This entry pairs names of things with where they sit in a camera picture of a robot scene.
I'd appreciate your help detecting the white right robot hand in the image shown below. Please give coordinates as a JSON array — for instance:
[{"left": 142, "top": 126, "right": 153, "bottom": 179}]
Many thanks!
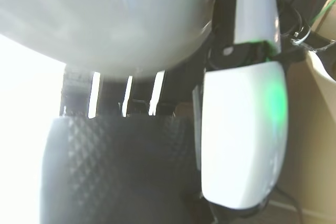
[{"left": 39, "top": 0, "right": 307, "bottom": 224}]

